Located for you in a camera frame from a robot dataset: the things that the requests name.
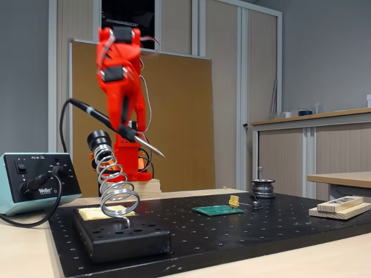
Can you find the black soldering stand base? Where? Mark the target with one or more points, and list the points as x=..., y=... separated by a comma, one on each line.
x=130, y=243

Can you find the long metal bolt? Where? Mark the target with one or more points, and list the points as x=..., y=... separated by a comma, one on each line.
x=261, y=173

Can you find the wooden-topped side table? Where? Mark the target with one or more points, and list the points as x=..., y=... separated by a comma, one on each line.
x=342, y=178

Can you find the black perforated breadboard plate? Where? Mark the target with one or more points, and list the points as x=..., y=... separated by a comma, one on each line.
x=232, y=237

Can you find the small white box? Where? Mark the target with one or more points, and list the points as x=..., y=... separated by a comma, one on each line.
x=287, y=114

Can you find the yellow cleaning sponge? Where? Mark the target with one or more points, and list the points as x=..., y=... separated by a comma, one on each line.
x=90, y=215

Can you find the small screw with washer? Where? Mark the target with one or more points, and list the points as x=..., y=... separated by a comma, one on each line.
x=256, y=204

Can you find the green circuit board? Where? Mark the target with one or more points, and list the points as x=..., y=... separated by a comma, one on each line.
x=214, y=210

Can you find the silver spring iron holder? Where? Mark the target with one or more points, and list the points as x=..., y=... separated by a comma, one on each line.
x=98, y=139

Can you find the wooden plank with Kapla print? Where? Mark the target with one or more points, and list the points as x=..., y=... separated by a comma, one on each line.
x=339, y=206

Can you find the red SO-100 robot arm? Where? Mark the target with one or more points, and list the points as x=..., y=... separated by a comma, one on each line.
x=130, y=162

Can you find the tall beige cabinet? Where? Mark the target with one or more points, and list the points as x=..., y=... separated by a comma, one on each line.
x=226, y=87

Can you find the yellow power connector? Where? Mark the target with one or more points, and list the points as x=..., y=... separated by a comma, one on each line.
x=233, y=200

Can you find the stacked wooden blocks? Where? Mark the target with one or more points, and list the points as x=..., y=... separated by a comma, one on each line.
x=347, y=215

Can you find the low beige sliding-door cabinet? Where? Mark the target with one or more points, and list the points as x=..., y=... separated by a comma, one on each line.
x=281, y=156

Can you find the teal Weller soldering station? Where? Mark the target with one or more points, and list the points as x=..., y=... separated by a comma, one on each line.
x=29, y=162

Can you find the black soldering iron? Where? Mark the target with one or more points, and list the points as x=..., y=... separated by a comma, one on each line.
x=98, y=114

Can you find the light wooden block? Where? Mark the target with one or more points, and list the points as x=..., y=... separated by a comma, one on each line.
x=147, y=189

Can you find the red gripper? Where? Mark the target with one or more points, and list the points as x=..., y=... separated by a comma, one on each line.
x=116, y=92

